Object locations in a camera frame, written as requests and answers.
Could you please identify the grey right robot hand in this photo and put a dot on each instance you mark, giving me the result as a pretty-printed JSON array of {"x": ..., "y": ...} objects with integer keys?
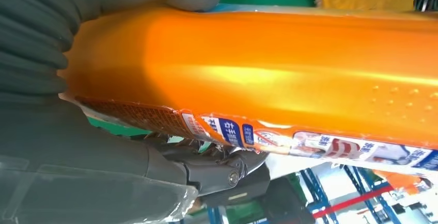
[{"x": 85, "y": 174}]

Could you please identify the green plastic crate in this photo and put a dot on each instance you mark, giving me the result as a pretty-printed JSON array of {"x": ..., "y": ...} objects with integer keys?
[{"x": 246, "y": 214}]

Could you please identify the blue metal rack frame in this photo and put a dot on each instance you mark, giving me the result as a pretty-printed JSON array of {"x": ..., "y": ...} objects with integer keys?
[{"x": 362, "y": 188}]

